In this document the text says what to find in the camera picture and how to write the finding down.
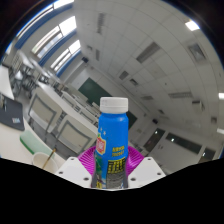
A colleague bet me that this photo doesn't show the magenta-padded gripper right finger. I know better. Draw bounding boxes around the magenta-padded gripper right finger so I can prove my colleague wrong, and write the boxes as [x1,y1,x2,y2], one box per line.
[125,145,167,189]

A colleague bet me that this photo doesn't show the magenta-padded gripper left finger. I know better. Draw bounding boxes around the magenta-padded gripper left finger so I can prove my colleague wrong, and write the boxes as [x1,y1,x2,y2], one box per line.
[54,146,100,189]

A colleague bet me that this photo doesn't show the blue drink bottle white cap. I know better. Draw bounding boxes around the blue drink bottle white cap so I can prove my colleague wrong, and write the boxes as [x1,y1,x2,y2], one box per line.
[90,96,130,191]

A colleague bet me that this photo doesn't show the wooden stir stick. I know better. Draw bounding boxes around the wooden stir stick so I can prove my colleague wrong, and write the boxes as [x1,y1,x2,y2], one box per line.
[41,147,57,170]

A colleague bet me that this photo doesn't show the dark wooden door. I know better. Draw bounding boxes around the dark wooden door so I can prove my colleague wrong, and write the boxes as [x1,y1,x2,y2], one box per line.
[143,127,166,153]

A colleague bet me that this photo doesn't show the white classroom chairs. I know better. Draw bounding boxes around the white classroom chairs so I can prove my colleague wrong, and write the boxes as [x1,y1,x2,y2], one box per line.
[9,49,101,158]

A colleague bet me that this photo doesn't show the white classroom desks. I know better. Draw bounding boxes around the white classroom desks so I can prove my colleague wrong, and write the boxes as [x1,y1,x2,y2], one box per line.
[0,49,101,134]

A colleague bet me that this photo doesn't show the dark green blackboard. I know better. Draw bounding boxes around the dark green blackboard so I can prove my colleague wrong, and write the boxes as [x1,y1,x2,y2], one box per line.
[77,76,138,130]

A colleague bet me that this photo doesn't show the black laptop sleeve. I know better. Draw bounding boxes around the black laptop sleeve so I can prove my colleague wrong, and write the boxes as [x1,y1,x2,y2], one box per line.
[0,94,26,132]

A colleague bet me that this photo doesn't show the small classroom window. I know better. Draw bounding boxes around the small classroom window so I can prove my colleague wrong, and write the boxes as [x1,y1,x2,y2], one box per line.
[49,39,82,73]

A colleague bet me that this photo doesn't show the ceiling light panels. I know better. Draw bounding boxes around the ceiling light panels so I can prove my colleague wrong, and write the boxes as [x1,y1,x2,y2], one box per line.
[94,11,224,134]

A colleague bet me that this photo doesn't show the ceiling projector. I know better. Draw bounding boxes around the ceiling projector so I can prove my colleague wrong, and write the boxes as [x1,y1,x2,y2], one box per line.
[187,42,208,63]

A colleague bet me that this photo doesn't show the large classroom window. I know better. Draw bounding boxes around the large classroom window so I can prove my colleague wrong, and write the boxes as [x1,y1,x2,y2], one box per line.
[31,15,78,60]

